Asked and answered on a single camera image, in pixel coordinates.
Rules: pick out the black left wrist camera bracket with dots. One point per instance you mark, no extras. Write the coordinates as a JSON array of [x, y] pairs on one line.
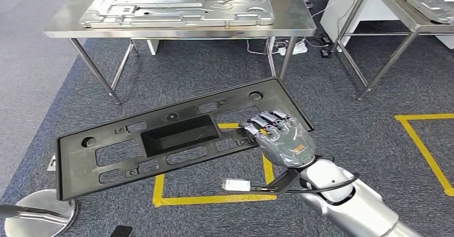
[[121, 232]]

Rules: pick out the round silver stand base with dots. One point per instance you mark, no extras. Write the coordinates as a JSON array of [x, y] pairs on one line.
[[46, 224]]

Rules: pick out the white cabinet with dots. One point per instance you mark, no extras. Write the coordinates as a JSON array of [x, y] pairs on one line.
[[337, 12]]

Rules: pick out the black right wrist camera bracket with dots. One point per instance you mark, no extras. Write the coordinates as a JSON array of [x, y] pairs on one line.
[[283, 182]]

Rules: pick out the black power adapter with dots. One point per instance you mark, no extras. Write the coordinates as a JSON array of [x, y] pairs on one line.
[[325, 53]]

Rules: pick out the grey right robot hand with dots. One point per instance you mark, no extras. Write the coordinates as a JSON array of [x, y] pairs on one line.
[[287, 145]]

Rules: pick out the stamped silver metal panel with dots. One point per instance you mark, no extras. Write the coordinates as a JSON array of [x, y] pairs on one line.
[[432, 6], [170, 14]]

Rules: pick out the yellow floor tape square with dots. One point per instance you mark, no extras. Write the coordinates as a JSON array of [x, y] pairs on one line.
[[425, 117], [212, 200]]

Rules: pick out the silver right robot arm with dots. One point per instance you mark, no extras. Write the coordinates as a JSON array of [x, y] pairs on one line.
[[358, 210]]

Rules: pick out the black plastic panel part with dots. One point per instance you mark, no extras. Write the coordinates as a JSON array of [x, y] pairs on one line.
[[179, 134]]

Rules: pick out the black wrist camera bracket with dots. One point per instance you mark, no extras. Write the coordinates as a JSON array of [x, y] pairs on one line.
[[283, 182], [121, 232]]

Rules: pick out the white power strip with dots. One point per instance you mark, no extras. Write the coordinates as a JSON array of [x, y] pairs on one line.
[[294, 48]]

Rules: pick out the stainless steel workbench table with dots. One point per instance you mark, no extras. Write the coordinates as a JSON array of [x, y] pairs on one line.
[[71, 22]]

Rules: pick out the metal floor socket plate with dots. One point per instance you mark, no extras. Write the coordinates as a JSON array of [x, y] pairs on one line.
[[52, 162]]

